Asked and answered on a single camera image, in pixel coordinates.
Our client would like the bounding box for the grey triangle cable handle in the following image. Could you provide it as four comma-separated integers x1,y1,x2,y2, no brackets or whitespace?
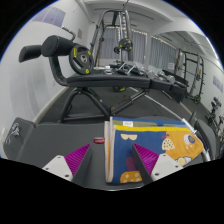
117,61,138,76

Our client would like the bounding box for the grey window curtain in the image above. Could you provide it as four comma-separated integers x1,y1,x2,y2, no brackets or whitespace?
148,35,179,69
99,28,148,64

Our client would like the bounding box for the colourful cartoon print towel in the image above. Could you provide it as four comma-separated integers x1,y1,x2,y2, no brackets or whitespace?
103,115,205,185

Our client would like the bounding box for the black box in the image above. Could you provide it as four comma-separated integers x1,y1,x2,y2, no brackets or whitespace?
165,69,188,103

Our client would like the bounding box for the chrome dumbbells row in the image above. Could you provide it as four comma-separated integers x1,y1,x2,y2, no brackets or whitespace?
138,64,176,84

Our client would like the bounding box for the black padded workout bench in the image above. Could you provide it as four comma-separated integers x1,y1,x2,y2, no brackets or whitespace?
1,114,221,191

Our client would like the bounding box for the black squat rack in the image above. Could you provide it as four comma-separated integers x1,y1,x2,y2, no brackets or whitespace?
178,48,206,104

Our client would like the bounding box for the black bench with leg rollers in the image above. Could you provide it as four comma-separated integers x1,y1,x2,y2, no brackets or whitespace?
18,34,189,123

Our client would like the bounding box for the black small exercise machine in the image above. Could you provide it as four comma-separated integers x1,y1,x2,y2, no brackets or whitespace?
204,96,224,134

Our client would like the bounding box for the black smith machine frame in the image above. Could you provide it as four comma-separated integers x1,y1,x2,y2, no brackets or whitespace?
89,8,134,68

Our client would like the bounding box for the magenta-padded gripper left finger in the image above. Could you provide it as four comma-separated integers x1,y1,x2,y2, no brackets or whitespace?
42,143,94,185

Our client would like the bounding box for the black yellow-marked weight plate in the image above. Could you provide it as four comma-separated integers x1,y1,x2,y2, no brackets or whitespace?
114,37,134,54
68,44,95,76

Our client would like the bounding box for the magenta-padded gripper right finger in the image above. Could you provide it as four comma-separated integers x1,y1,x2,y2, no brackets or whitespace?
131,142,184,184

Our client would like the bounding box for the small purple wall poster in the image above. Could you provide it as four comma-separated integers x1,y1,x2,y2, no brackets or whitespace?
212,75,224,94

